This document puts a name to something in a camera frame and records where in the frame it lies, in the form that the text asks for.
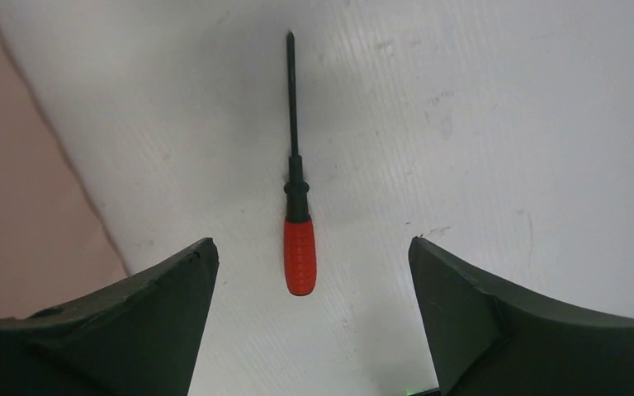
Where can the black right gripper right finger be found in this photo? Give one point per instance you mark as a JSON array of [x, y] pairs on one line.
[[490, 336]]

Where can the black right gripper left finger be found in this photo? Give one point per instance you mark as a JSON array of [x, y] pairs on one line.
[[138, 336]]

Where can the red handled screwdriver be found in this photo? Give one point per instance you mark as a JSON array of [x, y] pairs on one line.
[[300, 264]]

